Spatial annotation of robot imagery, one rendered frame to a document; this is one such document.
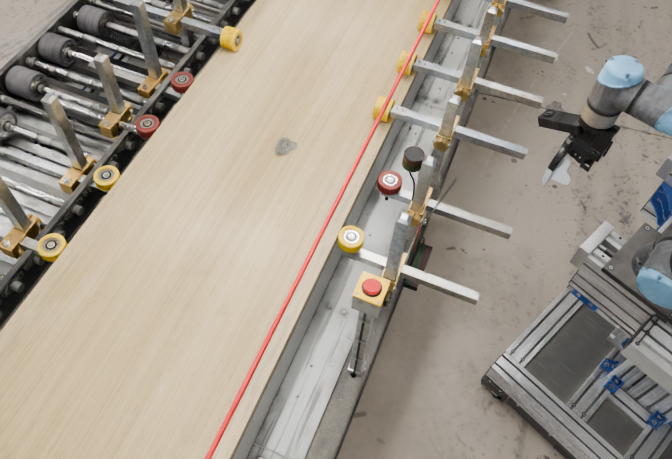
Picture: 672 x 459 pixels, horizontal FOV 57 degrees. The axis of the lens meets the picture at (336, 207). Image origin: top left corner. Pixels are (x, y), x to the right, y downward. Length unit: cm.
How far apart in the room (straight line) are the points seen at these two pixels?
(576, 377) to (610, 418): 18
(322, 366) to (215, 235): 53
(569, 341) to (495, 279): 47
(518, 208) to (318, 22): 137
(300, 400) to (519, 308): 129
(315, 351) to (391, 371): 72
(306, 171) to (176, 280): 54
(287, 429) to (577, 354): 124
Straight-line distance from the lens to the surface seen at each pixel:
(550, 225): 320
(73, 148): 216
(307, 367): 200
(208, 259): 187
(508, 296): 293
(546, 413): 252
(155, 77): 246
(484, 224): 204
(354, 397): 189
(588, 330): 274
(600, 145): 149
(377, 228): 225
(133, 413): 172
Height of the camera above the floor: 250
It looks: 55 degrees down
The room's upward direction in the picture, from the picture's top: 4 degrees clockwise
